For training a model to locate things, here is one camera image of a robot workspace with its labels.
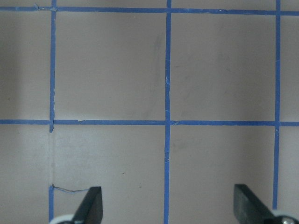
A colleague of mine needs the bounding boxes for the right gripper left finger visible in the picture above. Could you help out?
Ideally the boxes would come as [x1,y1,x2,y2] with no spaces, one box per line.
[71,186,103,224]

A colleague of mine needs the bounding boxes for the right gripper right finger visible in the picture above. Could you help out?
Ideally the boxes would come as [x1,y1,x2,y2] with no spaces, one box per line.
[234,183,299,224]

